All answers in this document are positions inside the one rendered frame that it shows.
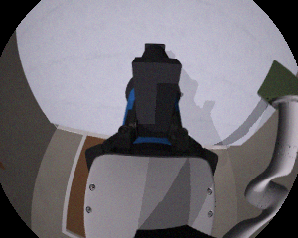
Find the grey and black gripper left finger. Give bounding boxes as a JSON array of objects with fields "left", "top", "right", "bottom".
[{"left": 85, "top": 100, "right": 139, "bottom": 171}]

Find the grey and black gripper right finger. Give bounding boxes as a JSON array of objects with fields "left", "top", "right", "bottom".
[{"left": 167, "top": 104, "right": 218, "bottom": 175}]

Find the black round disk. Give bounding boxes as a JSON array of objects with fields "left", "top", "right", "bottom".
[{"left": 125, "top": 77, "right": 181, "bottom": 103}]

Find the blue electric kettle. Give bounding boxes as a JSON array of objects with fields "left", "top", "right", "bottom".
[{"left": 122, "top": 43, "right": 182, "bottom": 156}]

